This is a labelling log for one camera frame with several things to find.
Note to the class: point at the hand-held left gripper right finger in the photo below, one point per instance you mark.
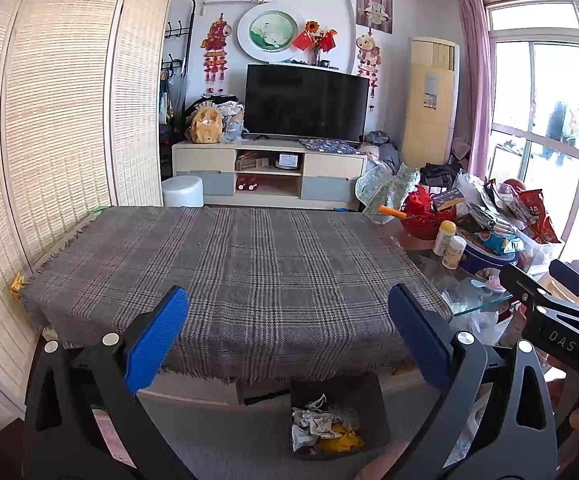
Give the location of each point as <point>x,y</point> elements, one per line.
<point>419,335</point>

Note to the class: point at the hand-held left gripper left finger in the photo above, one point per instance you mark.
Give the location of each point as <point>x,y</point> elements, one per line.
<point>157,335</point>

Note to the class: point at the dark grey trash bin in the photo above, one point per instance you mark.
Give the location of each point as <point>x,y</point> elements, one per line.
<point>369,400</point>

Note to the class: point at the clear plastic bag green print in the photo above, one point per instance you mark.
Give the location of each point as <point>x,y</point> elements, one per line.
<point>345,416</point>

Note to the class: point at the yellow wrapper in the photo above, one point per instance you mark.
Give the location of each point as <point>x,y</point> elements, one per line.
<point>342,440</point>

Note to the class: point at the clear plastic container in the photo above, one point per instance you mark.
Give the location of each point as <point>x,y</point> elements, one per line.
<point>539,257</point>

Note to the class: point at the pink white small toy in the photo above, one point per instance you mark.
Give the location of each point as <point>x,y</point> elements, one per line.
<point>489,281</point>

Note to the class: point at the red snack bag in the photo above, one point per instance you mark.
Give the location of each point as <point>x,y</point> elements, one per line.
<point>539,212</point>

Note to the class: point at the small white bottle yellow label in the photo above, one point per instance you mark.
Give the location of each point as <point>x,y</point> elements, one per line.
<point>453,254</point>

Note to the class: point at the grey plaid tablecloth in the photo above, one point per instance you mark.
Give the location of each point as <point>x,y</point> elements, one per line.
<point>219,270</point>

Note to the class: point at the white bottle yellow cap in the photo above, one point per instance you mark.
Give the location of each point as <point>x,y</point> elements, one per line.
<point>444,240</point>

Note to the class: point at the pile of plastic bags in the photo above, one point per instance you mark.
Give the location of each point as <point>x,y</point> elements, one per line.
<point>489,202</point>

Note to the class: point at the red basket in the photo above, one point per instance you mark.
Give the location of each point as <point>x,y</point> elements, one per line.
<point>427,220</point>

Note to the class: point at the black flashlight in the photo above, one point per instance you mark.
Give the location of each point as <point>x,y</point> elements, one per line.
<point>267,397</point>

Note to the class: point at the dark blue book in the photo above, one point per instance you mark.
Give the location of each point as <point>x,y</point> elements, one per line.
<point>449,199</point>

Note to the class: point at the white round stool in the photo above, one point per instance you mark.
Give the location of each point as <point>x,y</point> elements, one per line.
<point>183,191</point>

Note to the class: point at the yellow folded paper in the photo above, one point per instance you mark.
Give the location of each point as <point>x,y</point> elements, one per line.
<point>18,285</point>

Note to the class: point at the light green floral cloth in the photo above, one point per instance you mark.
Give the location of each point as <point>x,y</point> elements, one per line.
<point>387,187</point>

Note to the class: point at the black bag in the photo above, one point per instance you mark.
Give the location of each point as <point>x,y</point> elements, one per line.
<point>439,175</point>

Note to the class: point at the large white framed window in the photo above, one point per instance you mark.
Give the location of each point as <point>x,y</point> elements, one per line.
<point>544,110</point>

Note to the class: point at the beige grey television cabinet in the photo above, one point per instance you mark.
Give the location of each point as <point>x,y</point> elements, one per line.
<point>204,160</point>

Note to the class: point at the grey clothes pile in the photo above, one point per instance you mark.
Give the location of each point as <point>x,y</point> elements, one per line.
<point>382,152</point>

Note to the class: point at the cardboard box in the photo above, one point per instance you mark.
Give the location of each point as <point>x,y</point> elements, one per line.
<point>252,162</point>

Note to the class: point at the cream standing air conditioner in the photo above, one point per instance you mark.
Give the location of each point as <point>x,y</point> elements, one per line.
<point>429,120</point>

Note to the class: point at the dark blue patterned cloth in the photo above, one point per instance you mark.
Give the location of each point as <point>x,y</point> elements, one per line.
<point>330,146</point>

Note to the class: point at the yellow backpack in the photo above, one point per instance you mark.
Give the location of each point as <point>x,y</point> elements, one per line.
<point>204,127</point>

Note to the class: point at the grey plush toy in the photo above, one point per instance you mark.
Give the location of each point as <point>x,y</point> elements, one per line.
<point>233,132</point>

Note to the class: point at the pink curtain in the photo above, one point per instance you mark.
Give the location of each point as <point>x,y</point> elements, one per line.
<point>474,75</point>

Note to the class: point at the hanging bags and umbrella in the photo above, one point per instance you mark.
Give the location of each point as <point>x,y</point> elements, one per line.
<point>172,102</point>

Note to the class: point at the dark clothes heap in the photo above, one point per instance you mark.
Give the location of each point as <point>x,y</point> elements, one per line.
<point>214,100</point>

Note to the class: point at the woven folding screen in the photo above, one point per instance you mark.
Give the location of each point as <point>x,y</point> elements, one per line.
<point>54,110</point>

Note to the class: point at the black television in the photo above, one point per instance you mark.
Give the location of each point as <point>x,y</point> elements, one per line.
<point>307,102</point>

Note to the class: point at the cartoon animal hanging ornament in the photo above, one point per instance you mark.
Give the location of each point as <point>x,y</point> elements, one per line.
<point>368,55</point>

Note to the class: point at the red fish hanging ornament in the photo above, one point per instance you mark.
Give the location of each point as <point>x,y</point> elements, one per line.
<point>216,47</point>

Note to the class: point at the sunflower vase with red flags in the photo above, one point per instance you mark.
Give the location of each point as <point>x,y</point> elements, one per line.
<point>314,40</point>

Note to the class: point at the black coat rack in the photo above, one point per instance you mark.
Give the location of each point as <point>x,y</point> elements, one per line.
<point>189,20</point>

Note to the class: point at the white wooden table frame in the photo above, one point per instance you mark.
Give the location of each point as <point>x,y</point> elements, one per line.
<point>194,391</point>

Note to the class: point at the round white wall picture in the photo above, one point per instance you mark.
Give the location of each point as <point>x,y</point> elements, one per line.
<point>272,32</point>

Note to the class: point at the cartoon cow wall poster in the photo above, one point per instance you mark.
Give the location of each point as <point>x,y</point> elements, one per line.
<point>374,7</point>

